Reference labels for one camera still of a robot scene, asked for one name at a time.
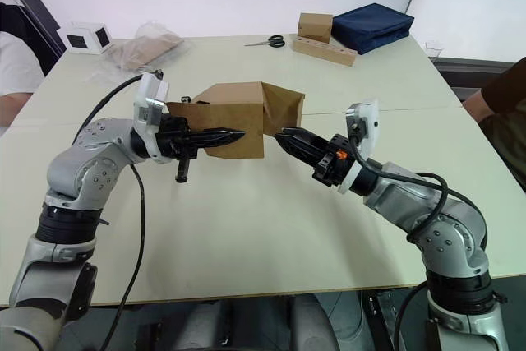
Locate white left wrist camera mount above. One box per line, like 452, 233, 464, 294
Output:
131, 72, 171, 163

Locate clear plastic cup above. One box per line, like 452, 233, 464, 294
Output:
424, 39, 445, 61

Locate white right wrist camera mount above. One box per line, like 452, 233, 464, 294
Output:
337, 97, 381, 196

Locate clear plastic bag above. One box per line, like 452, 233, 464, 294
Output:
101, 19, 191, 73

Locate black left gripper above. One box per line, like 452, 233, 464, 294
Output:
155, 115, 247, 185

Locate person in black olive shirt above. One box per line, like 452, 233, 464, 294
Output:
463, 57, 526, 194

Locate black flat panel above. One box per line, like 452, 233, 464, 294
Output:
361, 289, 398, 351

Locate person in white shirt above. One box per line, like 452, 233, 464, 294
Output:
0, 2, 46, 99

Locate navy fabric bag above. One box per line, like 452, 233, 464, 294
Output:
330, 2, 416, 57

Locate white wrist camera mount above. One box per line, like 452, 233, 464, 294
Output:
131, 72, 171, 163
337, 97, 381, 196

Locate white cube with black faces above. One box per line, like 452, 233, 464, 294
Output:
57, 20, 114, 56

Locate grey rounded shape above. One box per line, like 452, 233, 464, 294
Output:
287, 293, 336, 351
162, 299, 231, 351

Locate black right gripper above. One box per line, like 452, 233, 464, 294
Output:
274, 126, 354, 187

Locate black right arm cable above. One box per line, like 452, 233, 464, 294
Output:
348, 119, 474, 351

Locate closed small cardboard box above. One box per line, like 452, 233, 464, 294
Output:
297, 12, 335, 45

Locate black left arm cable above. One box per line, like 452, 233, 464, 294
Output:
76, 69, 165, 351

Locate grey side table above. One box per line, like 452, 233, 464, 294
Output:
432, 56, 526, 102

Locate cardboard block with holes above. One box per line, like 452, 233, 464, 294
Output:
292, 35, 358, 68

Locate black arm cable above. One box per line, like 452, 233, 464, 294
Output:
76, 69, 165, 351
348, 119, 474, 351

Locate black-handled scissors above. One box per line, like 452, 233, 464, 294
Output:
243, 34, 286, 49

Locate small brown cardboard box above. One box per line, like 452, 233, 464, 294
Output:
165, 81, 307, 160

